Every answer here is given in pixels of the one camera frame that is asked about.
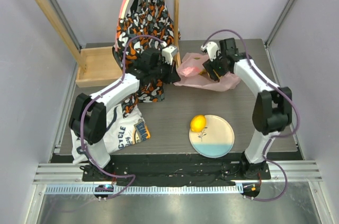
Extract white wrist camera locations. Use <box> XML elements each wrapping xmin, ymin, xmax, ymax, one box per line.
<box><xmin>161</xmin><ymin>45</ymin><xmax>179</xmax><ymax>65</ymax></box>
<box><xmin>200</xmin><ymin>41</ymin><xmax>220</xmax><ymax>61</ymax></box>

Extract wooden clothes rack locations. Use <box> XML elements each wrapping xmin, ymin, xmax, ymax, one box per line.
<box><xmin>17</xmin><ymin>0</ymin><xmax>183</xmax><ymax>88</ymax></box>

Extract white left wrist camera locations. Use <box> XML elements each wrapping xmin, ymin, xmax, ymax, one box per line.
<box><xmin>161</xmin><ymin>45</ymin><xmax>179</xmax><ymax>65</ymax></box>

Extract yellow fake lemon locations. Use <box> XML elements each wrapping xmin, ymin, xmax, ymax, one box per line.
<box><xmin>190</xmin><ymin>115</ymin><xmax>207</xmax><ymax>132</ymax></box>

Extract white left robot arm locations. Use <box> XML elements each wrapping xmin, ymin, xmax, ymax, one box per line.
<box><xmin>69</xmin><ymin>45</ymin><xmax>180</xmax><ymax>181</ymax></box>

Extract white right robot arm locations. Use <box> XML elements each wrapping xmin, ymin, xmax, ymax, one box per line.
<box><xmin>201</xmin><ymin>38</ymin><xmax>292</xmax><ymax>179</ymax></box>

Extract slotted cable duct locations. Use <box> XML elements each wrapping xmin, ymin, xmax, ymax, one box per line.
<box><xmin>45</xmin><ymin>183</ymin><xmax>243</xmax><ymax>195</ymax></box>

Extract camouflage patterned shorts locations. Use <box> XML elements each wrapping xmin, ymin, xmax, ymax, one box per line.
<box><xmin>112</xmin><ymin>0</ymin><xmax>174</xmax><ymax>117</ymax></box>

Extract cream and blue plate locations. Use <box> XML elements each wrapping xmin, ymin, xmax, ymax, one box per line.
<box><xmin>189</xmin><ymin>115</ymin><xmax>235</xmax><ymax>158</ymax></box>

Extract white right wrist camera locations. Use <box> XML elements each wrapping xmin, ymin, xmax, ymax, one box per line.
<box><xmin>200</xmin><ymin>41</ymin><xmax>220</xmax><ymax>61</ymax></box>

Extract pink plastic bag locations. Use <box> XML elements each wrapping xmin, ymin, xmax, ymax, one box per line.
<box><xmin>174</xmin><ymin>53</ymin><xmax>241</xmax><ymax>92</ymax></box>

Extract white printed t-shirt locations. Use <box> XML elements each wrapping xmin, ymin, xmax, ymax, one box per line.
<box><xmin>70</xmin><ymin>102</ymin><xmax>152</xmax><ymax>165</ymax></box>

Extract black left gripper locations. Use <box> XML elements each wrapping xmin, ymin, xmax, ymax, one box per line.
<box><xmin>150</xmin><ymin>58</ymin><xmax>181</xmax><ymax>85</ymax></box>

